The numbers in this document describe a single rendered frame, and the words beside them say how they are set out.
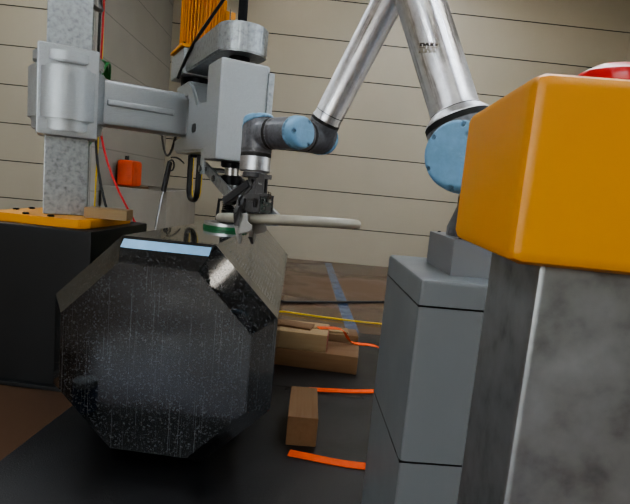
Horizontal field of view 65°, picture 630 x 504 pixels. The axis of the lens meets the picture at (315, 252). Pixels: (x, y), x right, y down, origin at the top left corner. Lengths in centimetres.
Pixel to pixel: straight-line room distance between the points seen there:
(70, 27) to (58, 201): 81
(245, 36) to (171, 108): 74
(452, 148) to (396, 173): 599
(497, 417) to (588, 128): 15
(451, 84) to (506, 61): 652
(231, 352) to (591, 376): 148
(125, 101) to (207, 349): 149
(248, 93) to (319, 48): 500
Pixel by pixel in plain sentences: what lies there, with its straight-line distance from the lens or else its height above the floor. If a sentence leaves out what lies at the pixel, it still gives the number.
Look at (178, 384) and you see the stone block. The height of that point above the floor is 33.
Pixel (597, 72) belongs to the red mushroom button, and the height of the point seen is 109.
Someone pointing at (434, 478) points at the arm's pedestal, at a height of 39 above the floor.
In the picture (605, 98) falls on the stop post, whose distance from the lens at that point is 24.
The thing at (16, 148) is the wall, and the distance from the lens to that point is 795.
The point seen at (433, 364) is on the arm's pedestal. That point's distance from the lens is 116.
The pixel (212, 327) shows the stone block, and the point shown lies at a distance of 167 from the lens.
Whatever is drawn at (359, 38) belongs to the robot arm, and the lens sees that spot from 148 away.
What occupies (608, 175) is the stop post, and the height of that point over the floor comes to 104.
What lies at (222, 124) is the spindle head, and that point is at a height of 125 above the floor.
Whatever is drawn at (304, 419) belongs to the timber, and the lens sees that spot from 205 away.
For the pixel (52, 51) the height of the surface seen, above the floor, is 152.
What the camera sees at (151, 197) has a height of 79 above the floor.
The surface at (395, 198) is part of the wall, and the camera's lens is 708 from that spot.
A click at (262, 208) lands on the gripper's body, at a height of 95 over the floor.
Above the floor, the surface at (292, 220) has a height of 92.
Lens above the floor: 102
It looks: 7 degrees down
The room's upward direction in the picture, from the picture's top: 5 degrees clockwise
